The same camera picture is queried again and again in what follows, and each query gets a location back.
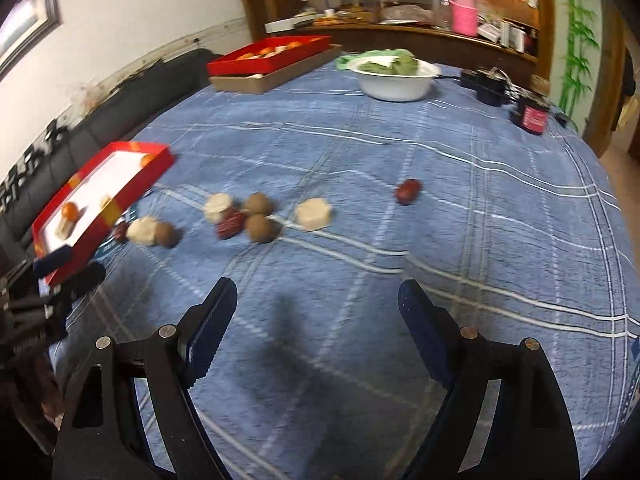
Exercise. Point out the red tray box white inside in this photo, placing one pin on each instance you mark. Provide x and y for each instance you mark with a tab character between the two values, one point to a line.
107	180

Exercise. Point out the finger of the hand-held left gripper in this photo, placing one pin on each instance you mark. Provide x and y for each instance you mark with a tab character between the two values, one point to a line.
82	280
52	260

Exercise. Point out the wooden cabinet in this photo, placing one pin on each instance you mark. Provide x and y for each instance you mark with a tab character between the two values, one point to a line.
450	45

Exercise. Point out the pink cup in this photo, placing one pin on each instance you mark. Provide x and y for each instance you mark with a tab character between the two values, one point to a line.
464	17

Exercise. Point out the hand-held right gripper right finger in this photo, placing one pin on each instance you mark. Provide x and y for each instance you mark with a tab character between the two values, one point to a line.
425	335

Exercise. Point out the framed wall picture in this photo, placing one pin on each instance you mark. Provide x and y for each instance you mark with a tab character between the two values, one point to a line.
30	15

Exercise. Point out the brown cardboard box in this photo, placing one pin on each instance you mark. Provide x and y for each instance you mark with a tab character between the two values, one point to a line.
280	77

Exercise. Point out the dark jar red label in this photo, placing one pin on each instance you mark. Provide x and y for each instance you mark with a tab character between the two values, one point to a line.
531	117

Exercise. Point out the red date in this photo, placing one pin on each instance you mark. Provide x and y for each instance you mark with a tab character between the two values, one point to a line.
120	232
230	225
407	191

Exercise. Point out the clear glass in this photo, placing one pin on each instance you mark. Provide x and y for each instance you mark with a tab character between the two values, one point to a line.
440	10

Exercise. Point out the small white boxes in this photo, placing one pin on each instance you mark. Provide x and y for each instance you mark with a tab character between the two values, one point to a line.
500	35

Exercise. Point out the green leaves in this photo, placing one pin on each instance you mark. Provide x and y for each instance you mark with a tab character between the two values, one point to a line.
395	64

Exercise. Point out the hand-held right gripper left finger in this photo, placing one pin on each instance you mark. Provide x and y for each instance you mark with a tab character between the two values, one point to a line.
207	340

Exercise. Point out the white bowl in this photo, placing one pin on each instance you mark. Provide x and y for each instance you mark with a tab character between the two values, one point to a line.
395	87

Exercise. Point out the blue plaid tablecloth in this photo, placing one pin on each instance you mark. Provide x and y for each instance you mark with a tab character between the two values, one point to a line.
450	260

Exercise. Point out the black sofa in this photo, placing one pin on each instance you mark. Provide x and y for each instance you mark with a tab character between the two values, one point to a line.
125	105

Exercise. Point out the white peeled water chestnut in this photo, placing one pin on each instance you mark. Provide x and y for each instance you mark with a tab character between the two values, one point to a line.
218	207
62	229
105	202
141	231
313	214

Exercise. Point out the flat white box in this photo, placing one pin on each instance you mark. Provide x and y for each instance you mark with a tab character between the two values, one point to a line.
285	25

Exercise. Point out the brown longan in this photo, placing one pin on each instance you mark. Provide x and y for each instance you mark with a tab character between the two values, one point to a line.
262	228
167	235
258	203

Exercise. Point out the red box with oranges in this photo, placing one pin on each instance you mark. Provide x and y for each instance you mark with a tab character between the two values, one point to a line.
250	65

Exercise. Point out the small orange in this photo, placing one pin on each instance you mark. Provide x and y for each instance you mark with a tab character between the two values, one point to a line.
70	211
148	160

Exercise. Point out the black device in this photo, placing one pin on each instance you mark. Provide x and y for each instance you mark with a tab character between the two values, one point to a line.
487	85

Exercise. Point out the crumpled plastic bag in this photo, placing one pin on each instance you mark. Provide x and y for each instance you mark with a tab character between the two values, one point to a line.
405	12

